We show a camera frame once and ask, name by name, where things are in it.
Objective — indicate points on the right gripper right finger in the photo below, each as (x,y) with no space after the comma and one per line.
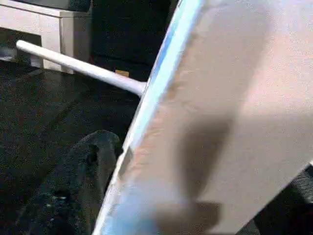
(288,210)

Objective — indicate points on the white plastic table top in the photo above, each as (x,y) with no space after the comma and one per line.
(220,110)

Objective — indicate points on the white plastic table leg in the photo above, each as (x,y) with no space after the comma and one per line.
(80,67)

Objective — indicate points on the black box with gold label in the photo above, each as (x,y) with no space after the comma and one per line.
(127,36)

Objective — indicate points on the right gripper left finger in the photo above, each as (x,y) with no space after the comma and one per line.
(78,191)

